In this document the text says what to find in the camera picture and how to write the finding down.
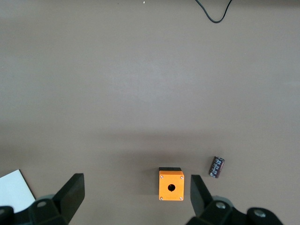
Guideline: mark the white drawer cabinet housing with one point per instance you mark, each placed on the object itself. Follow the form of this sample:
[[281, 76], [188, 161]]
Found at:
[[12, 189]]

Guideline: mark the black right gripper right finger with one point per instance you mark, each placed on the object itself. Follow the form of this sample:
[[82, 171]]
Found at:
[[201, 199]]

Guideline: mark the dark cylindrical capacitor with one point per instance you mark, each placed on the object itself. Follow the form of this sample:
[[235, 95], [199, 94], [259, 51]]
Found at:
[[216, 167]]

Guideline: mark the orange square button enclosure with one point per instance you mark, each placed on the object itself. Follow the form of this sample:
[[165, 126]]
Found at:
[[171, 182]]

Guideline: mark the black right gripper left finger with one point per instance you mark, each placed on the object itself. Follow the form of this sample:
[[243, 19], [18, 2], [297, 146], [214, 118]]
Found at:
[[68, 197]]

